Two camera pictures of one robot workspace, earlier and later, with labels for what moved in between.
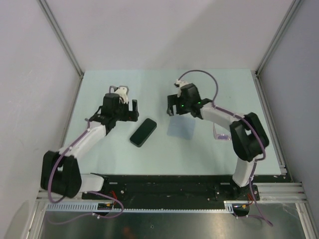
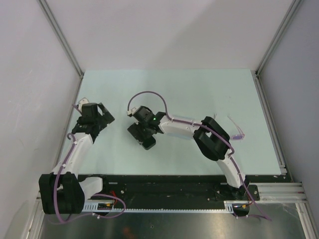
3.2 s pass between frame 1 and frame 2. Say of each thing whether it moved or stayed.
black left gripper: moved
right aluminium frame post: stayed
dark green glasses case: moved
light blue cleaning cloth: stayed
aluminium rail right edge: stayed
